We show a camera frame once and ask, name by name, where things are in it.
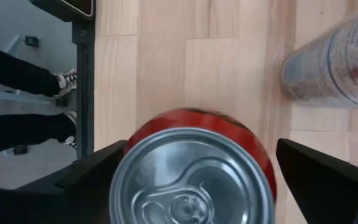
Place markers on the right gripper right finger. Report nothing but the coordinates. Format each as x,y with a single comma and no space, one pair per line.
328,193

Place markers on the person's leg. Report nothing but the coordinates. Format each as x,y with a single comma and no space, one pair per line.
17,130
11,71

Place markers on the person's shoe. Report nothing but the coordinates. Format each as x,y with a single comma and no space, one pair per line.
66,79
71,143

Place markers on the black box white trim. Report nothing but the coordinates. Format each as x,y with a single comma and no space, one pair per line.
57,9

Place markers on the black caster wheel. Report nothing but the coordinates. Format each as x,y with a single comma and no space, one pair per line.
31,41
20,150

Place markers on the blue silver energy drink can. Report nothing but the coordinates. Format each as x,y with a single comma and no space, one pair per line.
328,71

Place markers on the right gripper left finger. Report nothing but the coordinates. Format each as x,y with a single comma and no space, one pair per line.
57,199

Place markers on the red cola can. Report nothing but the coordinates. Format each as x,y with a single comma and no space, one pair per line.
191,174

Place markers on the black aluminium table frame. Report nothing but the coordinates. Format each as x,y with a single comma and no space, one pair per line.
84,93

